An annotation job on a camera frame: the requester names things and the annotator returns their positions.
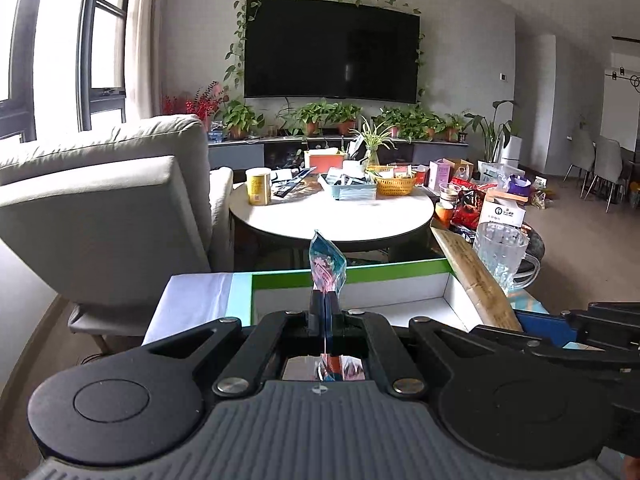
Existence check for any long beige snack stick packet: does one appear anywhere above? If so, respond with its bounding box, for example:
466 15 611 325
431 226 523 333

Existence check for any blue purple crab stick packet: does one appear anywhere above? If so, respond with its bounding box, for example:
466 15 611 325
307 231 364 382

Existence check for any green cardboard box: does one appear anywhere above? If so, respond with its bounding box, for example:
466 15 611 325
250 259 482 332

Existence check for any blue patterned table cloth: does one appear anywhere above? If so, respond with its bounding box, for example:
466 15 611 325
142 270 551 348

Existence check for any clear glass mug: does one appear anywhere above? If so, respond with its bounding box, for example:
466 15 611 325
473 222 540 294

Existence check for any white blue paper carton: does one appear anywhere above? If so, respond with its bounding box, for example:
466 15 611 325
478 188 528 228

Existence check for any grey dining chair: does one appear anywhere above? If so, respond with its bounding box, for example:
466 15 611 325
584 136 625 211

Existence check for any round white coffee table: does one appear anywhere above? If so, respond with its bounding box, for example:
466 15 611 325
230 181 435 269

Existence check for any yellow canister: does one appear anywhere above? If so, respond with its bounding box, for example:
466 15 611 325
245 167 271 206

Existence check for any woven yellow basket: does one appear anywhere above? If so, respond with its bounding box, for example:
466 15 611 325
366 166 416 196

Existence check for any blue tissue tray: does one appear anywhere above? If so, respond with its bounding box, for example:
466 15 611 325
318 174 376 202

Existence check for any grey armchair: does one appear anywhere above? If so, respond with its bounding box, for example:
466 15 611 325
1 115 234 346

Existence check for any spider plant in vase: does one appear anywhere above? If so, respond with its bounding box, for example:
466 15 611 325
352 115 396 167

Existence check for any red flower arrangement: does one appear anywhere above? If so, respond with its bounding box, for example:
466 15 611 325
160 80 229 132

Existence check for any black wall television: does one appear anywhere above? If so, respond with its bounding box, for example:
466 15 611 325
243 0 420 103

